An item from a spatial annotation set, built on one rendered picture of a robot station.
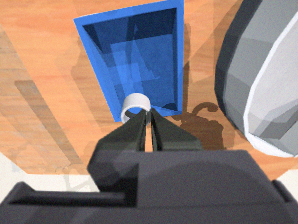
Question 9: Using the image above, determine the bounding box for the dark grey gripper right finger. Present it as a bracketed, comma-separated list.
[151, 108, 204, 151]

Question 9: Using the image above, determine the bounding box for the grey round turntable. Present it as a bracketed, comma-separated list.
[214, 0, 298, 158]

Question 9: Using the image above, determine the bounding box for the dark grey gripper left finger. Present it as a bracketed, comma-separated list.
[92, 109, 146, 154]

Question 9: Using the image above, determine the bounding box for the blue open box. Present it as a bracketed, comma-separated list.
[73, 0, 184, 122]

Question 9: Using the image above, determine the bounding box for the silver metal bushing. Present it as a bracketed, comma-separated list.
[121, 93, 151, 126]

